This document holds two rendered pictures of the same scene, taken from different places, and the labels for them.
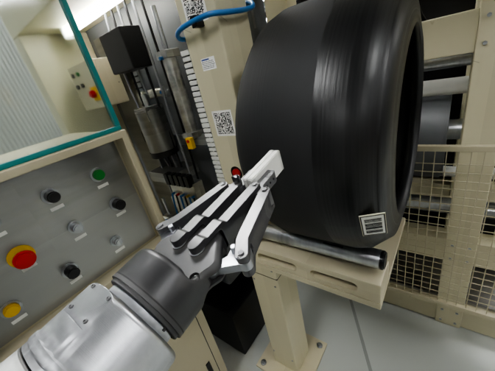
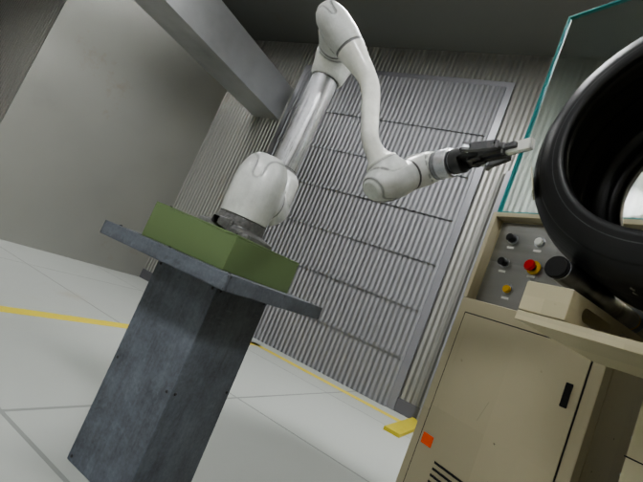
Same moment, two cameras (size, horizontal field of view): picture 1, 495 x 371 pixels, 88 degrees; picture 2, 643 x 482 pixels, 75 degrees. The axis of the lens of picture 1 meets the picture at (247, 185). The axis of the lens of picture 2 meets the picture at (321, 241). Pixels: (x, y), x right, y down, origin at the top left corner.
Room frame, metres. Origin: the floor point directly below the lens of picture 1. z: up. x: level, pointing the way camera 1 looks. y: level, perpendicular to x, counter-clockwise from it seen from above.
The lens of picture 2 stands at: (0.25, -1.11, 0.68)
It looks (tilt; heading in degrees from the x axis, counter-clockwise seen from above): 7 degrees up; 107
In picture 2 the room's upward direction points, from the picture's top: 23 degrees clockwise
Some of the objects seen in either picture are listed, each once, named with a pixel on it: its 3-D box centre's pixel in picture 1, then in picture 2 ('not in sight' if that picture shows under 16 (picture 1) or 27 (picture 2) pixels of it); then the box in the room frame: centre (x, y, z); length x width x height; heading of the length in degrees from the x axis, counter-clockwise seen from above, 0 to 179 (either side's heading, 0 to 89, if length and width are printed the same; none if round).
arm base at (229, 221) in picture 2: not in sight; (235, 226); (-0.38, 0.05, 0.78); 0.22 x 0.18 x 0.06; 85
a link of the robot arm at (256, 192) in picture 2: not in sight; (258, 187); (-0.38, 0.07, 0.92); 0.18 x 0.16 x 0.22; 102
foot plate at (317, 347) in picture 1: (292, 353); not in sight; (0.80, -0.02, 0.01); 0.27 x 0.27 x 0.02; 48
